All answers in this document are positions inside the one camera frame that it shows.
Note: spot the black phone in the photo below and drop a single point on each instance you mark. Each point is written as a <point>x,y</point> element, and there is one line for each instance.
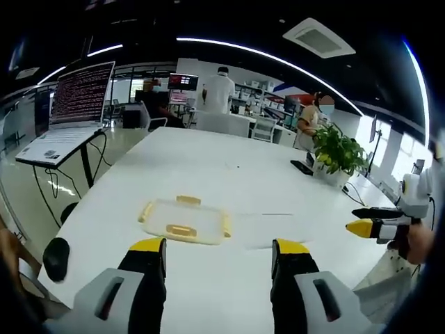
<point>301,167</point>

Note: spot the red-lit monitor screen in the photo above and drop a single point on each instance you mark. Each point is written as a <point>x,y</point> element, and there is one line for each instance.
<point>183,82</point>

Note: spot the clear lid with yellow clips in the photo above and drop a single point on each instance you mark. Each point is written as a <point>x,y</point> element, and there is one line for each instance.
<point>184,221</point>

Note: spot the open silver laptop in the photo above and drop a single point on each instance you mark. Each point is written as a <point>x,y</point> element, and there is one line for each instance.
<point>73,115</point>

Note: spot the person's right hand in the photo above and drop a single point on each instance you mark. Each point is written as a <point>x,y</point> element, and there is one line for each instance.
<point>419,243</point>

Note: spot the ceiling air conditioner vent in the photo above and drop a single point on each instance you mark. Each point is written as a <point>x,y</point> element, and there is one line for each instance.
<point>319,37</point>

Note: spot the ceiling light strip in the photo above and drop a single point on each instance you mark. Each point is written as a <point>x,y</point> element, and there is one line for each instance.
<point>278,61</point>

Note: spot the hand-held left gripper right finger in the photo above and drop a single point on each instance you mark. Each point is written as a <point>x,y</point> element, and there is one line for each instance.
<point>295,278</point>

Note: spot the black computer mouse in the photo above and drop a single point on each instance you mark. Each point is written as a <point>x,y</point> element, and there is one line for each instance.
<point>55,259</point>

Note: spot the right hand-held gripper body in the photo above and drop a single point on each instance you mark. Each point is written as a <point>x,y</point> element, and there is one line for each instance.
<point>415,198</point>

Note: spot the white perforated chair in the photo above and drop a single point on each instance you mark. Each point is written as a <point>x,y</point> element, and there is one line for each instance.
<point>389,288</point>

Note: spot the black-legged laptop stand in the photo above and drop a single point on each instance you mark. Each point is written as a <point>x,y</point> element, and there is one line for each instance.
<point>87,163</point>

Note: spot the green potted plant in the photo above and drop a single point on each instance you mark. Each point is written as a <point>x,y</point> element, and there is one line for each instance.
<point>339,149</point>

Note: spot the white office chair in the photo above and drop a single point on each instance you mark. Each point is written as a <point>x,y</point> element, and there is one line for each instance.
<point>264,129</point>

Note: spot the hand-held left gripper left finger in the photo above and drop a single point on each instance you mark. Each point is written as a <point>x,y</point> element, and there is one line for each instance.
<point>139,278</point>

